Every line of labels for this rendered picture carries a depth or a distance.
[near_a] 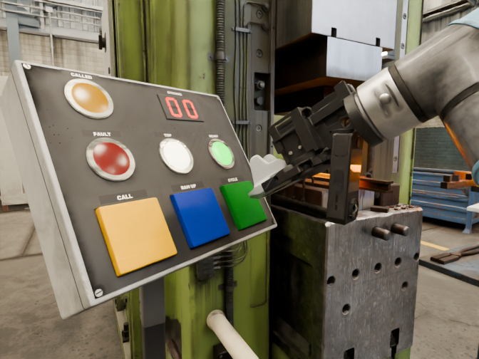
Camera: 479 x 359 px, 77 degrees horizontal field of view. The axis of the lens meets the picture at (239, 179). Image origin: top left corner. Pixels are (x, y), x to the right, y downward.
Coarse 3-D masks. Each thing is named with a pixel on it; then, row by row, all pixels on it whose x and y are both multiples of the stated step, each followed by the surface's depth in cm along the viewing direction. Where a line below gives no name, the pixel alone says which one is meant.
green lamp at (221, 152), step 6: (216, 144) 52; (222, 144) 53; (216, 150) 51; (222, 150) 52; (228, 150) 53; (216, 156) 50; (222, 156) 51; (228, 156) 52; (222, 162) 51; (228, 162) 52
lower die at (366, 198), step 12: (324, 180) 91; (288, 192) 92; (300, 192) 87; (312, 192) 82; (324, 192) 79; (360, 192) 85; (372, 192) 88; (324, 204) 80; (360, 204) 86; (372, 204) 88
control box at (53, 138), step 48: (48, 96) 34; (144, 96) 45; (192, 96) 53; (48, 144) 32; (96, 144) 35; (144, 144) 41; (192, 144) 48; (240, 144) 58; (48, 192) 31; (96, 192) 33; (144, 192) 37; (48, 240) 32; (96, 240) 31; (240, 240) 46; (96, 288) 29
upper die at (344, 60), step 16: (304, 48) 81; (320, 48) 76; (336, 48) 76; (352, 48) 78; (368, 48) 80; (288, 64) 88; (304, 64) 82; (320, 64) 77; (336, 64) 76; (352, 64) 79; (368, 64) 81; (288, 80) 89; (304, 80) 82; (320, 80) 81; (336, 80) 81; (352, 80) 81
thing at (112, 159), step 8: (104, 144) 36; (112, 144) 37; (96, 152) 35; (104, 152) 35; (112, 152) 36; (120, 152) 37; (96, 160) 34; (104, 160) 35; (112, 160) 36; (120, 160) 36; (128, 160) 37; (104, 168) 35; (112, 168) 35; (120, 168) 36; (128, 168) 37
